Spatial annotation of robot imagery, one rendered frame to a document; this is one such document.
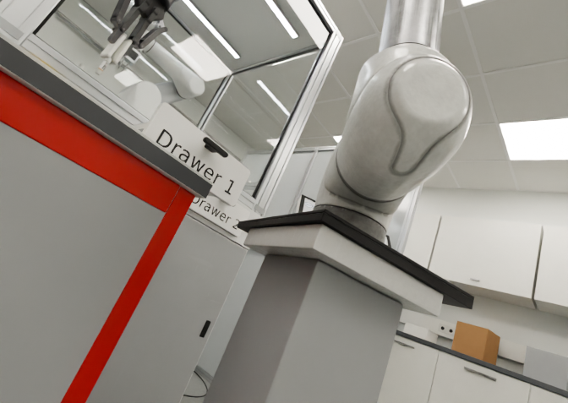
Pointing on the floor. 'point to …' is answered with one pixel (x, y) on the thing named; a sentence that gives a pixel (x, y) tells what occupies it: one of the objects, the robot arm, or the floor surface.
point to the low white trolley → (74, 228)
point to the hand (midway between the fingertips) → (116, 48)
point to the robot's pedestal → (316, 321)
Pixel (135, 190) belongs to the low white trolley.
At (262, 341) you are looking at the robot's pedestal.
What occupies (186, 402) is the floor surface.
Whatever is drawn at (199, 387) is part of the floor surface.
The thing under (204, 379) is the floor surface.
